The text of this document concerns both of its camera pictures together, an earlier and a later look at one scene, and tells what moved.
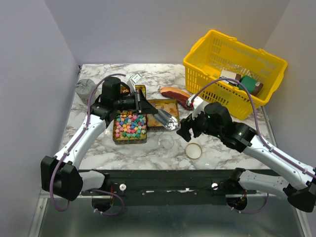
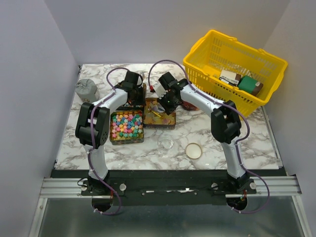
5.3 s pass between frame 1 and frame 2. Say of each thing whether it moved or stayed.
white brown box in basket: stayed
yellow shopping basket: stayed
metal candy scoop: moved
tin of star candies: stayed
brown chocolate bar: stayed
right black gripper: moved
